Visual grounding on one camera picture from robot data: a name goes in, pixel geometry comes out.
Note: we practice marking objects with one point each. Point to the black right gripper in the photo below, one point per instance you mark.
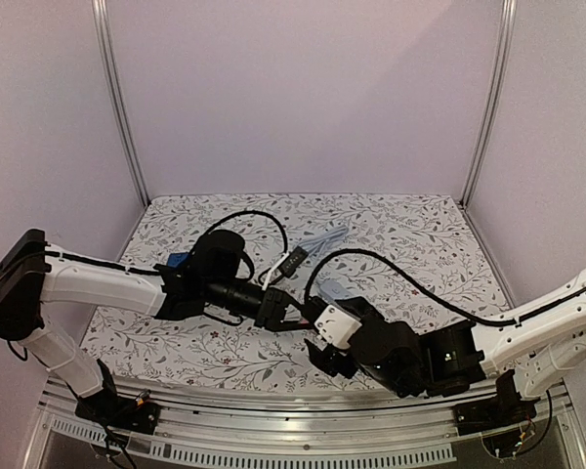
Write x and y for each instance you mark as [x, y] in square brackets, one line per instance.
[325, 352]

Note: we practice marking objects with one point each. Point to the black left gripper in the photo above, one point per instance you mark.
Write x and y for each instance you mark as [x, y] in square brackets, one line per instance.
[275, 302]

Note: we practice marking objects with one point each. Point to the light blue power strip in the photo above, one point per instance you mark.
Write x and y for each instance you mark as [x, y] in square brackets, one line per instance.
[331, 291]

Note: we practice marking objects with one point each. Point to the dark blue cube socket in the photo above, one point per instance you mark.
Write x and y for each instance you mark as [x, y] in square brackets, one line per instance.
[176, 259]

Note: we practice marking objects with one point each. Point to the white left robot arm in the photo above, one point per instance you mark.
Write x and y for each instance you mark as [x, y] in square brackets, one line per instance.
[35, 272]

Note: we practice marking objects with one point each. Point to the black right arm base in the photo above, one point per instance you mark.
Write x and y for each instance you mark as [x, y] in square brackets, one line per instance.
[492, 413]

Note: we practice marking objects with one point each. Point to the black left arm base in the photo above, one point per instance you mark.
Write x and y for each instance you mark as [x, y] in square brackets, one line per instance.
[111, 410]

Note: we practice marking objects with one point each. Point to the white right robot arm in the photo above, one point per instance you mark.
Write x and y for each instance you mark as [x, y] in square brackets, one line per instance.
[525, 351]

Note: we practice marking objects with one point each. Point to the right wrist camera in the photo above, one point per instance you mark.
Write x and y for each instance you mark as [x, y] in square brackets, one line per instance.
[333, 325]

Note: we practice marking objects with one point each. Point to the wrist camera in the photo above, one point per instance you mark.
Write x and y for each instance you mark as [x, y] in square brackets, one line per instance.
[284, 267]
[333, 325]

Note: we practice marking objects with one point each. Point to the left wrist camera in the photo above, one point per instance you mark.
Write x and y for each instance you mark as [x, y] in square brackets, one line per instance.
[284, 267]

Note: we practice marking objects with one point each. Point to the aluminium front rail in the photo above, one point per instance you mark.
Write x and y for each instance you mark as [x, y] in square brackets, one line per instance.
[209, 428]

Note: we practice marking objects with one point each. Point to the right aluminium frame post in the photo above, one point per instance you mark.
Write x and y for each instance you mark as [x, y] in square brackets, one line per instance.
[500, 65]

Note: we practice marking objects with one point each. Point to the aluminium frame post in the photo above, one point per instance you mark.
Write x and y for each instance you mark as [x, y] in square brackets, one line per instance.
[500, 65]
[117, 102]

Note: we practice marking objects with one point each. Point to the left aluminium frame post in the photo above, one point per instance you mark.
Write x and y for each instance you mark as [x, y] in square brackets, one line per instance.
[117, 102]

